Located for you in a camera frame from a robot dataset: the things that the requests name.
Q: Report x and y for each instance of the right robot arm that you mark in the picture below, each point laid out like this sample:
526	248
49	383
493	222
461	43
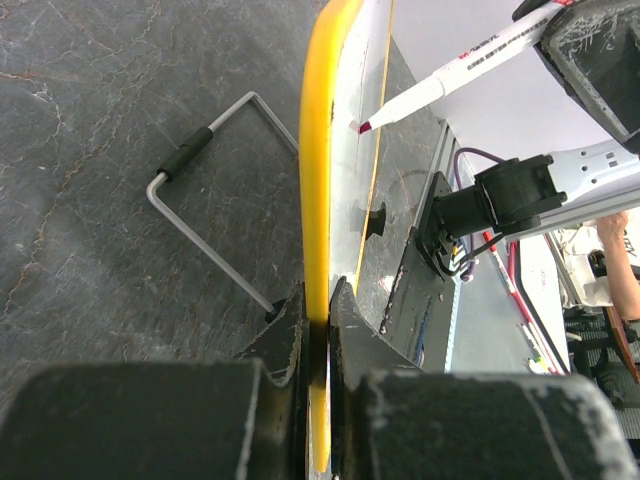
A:
510	197

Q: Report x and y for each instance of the person forearm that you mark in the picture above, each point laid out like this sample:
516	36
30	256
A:
623	286

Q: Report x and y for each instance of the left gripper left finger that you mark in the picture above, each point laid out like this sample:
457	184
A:
238	418

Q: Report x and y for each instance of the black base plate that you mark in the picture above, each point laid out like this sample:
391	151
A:
417	317

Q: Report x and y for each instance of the white marker with magenta cap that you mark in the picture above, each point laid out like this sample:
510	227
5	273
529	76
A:
450	75

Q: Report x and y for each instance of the yellow framed whiteboard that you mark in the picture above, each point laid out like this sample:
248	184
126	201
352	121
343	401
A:
344	84

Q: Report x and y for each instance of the red marker pen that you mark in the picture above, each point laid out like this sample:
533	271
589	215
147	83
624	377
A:
503	271

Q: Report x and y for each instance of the green capped marker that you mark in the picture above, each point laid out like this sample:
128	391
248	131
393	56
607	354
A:
538	363

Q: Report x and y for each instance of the red framed board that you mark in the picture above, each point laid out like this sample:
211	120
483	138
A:
530	313

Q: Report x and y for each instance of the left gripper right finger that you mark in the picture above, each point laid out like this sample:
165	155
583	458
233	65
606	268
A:
391	420

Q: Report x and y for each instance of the slotted cable duct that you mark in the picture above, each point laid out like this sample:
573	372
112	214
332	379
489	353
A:
450	346

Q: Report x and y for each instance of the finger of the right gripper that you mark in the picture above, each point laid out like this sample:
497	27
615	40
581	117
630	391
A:
591	48

